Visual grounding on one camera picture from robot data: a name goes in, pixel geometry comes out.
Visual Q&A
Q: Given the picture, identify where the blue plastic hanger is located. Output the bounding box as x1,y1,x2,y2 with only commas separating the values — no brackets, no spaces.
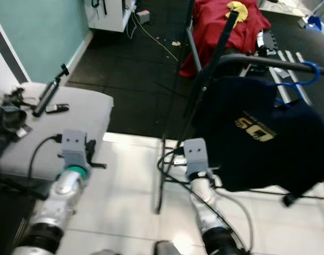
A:
276,61,321,109

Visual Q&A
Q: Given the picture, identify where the grey upholstered ottoman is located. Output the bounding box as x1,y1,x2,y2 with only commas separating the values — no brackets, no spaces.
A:
0,82,114,181

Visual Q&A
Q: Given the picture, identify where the black selfie stick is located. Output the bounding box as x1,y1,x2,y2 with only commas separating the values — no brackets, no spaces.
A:
32,64,70,117

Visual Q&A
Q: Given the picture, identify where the black rubber floor mat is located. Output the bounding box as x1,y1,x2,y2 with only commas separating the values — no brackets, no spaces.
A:
64,0,324,140

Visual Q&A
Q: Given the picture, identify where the grey robot right foot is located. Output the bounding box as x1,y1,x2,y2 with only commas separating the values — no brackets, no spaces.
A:
154,240,186,255

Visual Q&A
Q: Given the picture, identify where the white cabinet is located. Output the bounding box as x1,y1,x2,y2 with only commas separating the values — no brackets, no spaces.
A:
85,0,137,32

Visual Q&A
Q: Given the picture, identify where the grey power adapter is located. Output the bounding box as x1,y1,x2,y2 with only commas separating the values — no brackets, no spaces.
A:
135,10,151,24

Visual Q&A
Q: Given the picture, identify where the red cloth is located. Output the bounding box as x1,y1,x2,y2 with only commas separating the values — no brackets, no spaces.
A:
179,0,271,79

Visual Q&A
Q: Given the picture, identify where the black metal clothes rack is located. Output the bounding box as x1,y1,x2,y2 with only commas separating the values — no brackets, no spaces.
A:
154,0,324,216

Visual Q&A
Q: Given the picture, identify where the yellow cloth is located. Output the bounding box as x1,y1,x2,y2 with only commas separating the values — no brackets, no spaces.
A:
225,1,249,23

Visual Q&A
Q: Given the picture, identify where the blue dustpan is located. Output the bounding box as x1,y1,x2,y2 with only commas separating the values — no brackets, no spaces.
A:
306,15,323,31

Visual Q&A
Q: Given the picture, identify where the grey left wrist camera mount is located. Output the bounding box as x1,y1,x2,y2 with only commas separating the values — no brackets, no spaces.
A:
61,129,89,171

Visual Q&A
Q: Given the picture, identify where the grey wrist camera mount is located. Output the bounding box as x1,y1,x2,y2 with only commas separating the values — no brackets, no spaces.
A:
61,129,89,171
183,138,209,180

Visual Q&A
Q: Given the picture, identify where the black strap bundle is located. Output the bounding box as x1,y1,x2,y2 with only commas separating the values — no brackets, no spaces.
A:
0,88,35,155

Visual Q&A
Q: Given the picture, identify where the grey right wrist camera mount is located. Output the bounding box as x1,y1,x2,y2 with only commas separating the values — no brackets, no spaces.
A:
183,138,209,180

